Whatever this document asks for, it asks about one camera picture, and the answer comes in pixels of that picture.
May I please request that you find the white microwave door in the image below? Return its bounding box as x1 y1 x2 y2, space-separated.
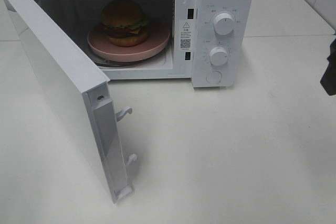
4 0 137 202

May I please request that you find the round white door button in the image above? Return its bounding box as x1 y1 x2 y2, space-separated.
206 71 223 84

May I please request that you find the upper white microwave knob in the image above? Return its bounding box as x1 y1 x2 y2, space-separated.
213 12 235 35

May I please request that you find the white microwave knob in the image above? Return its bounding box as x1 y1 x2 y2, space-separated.
213 12 235 35
209 47 229 67

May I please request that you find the pink round plate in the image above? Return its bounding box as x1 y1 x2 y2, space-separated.
87 20 170 62

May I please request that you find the burger with lettuce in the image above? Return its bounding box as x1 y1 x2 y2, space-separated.
101 0 150 47

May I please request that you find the white microwave oven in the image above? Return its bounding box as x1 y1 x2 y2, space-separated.
4 0 251 88

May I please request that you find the lower white microwave knob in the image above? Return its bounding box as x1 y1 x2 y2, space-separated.
209 47 229 67

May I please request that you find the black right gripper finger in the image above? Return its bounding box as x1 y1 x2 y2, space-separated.
320 42 336 95

